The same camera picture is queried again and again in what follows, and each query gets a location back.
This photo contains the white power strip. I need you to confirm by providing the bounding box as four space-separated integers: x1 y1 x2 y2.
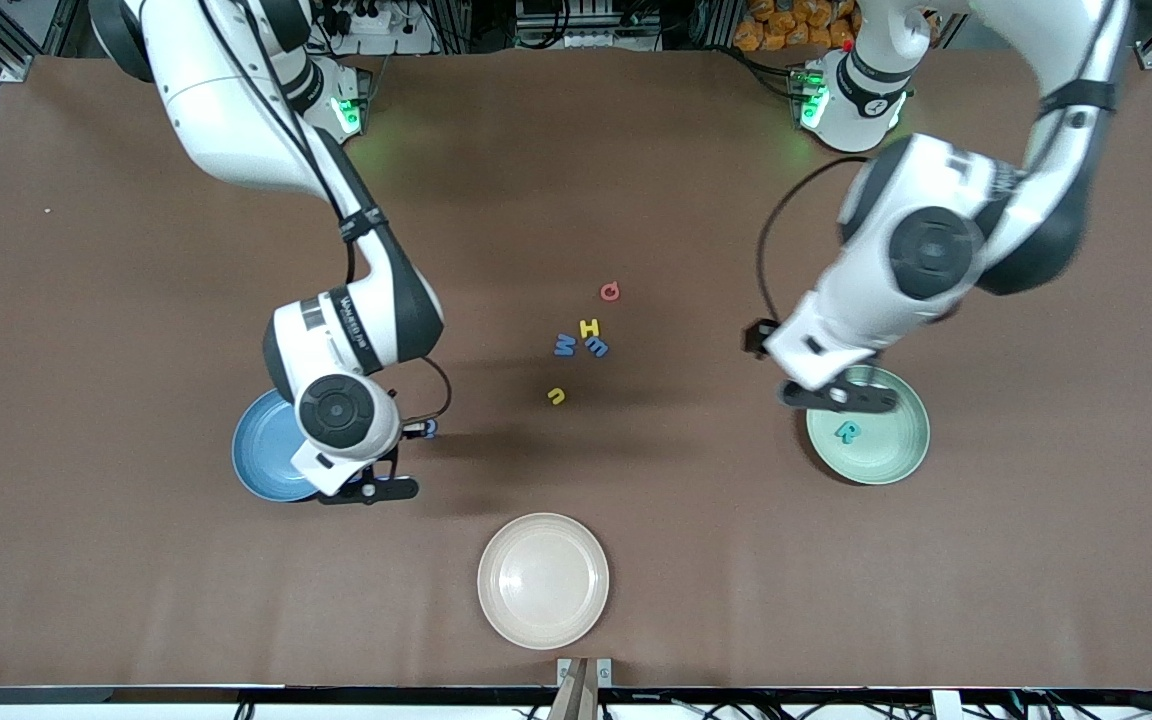
321 0 437 56

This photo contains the metal equipment rack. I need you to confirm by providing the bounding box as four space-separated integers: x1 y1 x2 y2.
514 0 667 53

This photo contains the pale green round plate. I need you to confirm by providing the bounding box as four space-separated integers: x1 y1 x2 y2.
805 365 932 487

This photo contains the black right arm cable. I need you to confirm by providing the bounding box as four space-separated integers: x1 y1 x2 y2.
401 355 453 429

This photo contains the beige round plate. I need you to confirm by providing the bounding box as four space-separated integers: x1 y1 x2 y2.
477 513 611 651

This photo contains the brown wooden slat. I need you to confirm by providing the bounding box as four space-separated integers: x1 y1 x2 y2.
548 660 599 720

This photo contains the orange objects pile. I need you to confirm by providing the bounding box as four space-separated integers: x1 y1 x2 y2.
733 0 857 53

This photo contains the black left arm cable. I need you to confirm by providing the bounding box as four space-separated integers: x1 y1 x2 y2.
756 155 877 326

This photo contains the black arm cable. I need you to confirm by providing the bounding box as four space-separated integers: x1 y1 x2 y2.
401 355 453 429
756 155 877 326

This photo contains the metal table edge bracket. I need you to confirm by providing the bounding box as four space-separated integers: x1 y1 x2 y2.
556 657 614 691

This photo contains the blue round plate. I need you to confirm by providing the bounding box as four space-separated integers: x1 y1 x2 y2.
231 388 322 503

